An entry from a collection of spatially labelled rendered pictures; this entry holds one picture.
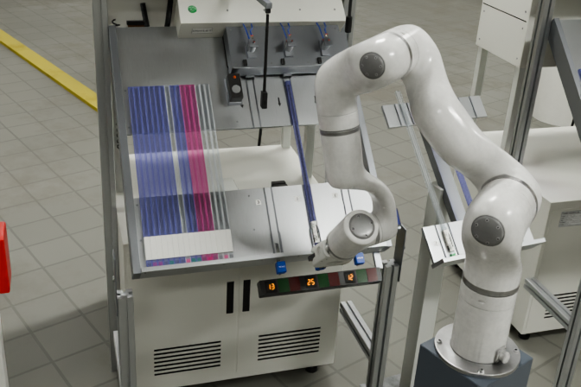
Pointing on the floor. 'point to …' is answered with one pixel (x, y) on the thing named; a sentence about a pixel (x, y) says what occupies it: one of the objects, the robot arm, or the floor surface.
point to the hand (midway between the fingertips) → (322, 261)
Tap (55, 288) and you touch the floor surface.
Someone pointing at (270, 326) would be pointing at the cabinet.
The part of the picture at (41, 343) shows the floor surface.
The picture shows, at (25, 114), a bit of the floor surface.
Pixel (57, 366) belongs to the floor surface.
